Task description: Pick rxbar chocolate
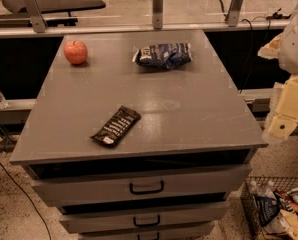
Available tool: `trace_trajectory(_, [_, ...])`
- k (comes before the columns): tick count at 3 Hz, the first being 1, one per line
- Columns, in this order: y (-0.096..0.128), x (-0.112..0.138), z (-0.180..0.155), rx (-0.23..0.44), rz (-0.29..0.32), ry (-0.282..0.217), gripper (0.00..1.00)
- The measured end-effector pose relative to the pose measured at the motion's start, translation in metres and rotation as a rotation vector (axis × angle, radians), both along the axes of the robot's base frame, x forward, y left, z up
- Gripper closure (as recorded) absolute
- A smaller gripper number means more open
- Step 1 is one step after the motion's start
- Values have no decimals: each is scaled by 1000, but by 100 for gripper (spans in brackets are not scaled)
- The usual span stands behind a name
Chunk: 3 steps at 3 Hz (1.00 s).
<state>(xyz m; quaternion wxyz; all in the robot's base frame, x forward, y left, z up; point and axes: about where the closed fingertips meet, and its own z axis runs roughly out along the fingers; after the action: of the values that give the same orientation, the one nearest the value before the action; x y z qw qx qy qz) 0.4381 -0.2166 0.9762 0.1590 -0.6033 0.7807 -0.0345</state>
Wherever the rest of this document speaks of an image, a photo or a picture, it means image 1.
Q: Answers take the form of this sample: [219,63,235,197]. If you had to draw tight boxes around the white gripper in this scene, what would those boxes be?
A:
[257,34,298,144]

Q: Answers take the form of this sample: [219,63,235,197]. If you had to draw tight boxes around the black rxbar chocolate wrapper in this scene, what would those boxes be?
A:
[91,106,141,147]

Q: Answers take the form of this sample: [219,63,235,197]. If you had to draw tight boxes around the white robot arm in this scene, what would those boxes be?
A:
[258,12,298,144]

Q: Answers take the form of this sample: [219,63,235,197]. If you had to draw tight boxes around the plastic bottle in basket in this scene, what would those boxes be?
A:
[248,180,275,199]

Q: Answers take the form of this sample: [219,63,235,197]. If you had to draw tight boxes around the blue chip bag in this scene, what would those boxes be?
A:
[132,43,192,70]

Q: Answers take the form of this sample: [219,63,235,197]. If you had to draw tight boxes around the blue snack bag in basket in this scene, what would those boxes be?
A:
[255,196,280,226]

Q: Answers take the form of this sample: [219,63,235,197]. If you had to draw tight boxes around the yellow snack bag in basket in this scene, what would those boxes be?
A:
[264,210,298,240]

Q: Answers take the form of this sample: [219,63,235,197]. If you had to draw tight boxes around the grey drawer cabinet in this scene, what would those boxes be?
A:
[11,30,263,240]

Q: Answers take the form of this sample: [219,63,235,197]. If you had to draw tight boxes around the bottom grey drawer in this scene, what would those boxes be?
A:
[78,221,214,240]

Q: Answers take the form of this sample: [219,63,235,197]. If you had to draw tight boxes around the grey drawer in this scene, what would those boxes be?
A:
[78,221,214,240]
[60,201,229,235]
[32,164,251,207]

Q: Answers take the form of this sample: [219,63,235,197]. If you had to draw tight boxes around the red apple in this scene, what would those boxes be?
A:
[63,40,88,65]

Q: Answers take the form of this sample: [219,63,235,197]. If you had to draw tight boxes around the middle grey drawer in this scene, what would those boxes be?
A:
[60,201,229,235]

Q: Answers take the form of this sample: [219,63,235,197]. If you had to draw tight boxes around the top grey drawer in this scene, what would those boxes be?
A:
[32,164,251,207]

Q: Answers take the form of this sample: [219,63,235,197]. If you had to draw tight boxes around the right metal bracket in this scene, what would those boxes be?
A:
[225,0,244,27]

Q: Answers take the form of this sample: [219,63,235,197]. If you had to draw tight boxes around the metal bracket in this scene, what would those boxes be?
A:
[225,0,244,27]
[152,0,163,29]
[23,0,47,33]

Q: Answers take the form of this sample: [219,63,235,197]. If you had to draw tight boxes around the wire basket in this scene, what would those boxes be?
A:
[241,176,298,240]

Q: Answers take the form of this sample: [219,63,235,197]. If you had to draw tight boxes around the middle metal bracket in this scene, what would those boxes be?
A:
[152,0,163,29]

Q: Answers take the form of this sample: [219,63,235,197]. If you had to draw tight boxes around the left metal bracket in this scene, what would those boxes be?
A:
[23,0,47,33]

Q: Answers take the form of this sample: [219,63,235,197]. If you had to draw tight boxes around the black floor cable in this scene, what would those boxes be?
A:
[0,140,53,240]

